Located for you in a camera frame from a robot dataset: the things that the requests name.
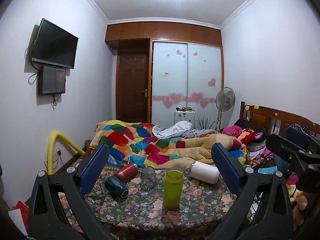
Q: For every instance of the red bag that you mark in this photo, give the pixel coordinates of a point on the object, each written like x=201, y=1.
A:
x=21, y=207

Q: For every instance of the small white cabinet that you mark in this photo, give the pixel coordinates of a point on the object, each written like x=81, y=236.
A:
x=184, y=117

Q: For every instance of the standing fan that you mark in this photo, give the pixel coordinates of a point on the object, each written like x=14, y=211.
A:
x=225, y=98

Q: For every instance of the brown wooden door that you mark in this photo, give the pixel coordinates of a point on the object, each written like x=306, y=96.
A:
x=132, y=87

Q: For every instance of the yellow padded rail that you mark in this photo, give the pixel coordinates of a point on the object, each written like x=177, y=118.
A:
x=62, y=138

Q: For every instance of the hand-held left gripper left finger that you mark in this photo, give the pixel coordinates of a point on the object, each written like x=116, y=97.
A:
x=93, y=166

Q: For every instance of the white cup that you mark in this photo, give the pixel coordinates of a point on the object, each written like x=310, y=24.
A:
x=205, y=172

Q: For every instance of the black bag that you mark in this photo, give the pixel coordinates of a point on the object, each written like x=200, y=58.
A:
x=243, y=123

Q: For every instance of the yellow plush toy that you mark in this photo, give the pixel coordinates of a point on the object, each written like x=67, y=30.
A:
x=293, y=192

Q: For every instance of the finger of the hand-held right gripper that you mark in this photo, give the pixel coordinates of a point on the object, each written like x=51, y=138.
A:
x=287, y=151

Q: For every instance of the wall socket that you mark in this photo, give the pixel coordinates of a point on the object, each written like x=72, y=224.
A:
x=59, y=152

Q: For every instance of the dark green cup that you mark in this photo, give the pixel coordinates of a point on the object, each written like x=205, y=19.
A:
x=117, y=186

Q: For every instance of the green bottle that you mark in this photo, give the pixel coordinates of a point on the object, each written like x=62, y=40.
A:
x=173, y=190

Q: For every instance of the colourful patchwork quilt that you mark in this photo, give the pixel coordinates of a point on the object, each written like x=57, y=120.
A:
x=160, y=147

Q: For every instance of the person's right hand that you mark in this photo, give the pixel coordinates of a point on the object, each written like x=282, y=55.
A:
x=300, y=205

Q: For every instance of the light blue card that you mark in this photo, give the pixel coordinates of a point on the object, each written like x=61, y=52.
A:
x=266, y=170

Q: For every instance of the wooden headboard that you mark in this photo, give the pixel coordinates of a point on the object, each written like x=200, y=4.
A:
x=267, y=113

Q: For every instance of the wardrobe with heart stickers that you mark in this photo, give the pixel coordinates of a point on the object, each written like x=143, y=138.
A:
x=185, y=80

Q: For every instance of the small black monitor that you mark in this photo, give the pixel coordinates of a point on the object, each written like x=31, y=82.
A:
x=52, y=80

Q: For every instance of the red plush toy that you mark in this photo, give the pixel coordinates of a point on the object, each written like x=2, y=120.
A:
x=250, y=135

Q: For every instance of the wooden overhead cabinet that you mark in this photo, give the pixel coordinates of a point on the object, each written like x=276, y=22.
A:
x=162, y=31

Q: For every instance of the dark dried branches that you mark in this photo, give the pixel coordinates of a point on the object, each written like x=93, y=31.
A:
x=206, y=124

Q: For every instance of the pink clothing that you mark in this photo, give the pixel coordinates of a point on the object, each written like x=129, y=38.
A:
x=231, y=130

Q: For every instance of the red thermos bottle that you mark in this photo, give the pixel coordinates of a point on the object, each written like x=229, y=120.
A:
x=125, y=172

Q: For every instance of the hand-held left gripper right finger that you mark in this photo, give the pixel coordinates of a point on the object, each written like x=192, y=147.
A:
x=227, y=168

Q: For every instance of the floral tablecloth table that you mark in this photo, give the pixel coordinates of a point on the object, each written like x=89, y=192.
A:
x=140, y=210

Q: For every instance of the grey blanket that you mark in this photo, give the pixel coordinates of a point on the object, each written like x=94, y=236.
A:
x=180, y=130

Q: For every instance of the dark blue dotted bag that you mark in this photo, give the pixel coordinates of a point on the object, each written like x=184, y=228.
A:
x=298, y=131

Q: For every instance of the white paper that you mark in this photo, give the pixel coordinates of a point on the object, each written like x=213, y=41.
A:
x=17, y=221

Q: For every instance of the clear glass cup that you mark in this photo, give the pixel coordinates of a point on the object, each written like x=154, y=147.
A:
x=148, y=178

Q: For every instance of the wall-mounted black television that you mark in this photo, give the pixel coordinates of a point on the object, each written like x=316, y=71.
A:
x=56, y=45

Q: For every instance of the light blue basket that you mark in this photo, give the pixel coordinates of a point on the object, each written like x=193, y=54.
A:
x=115, y=160

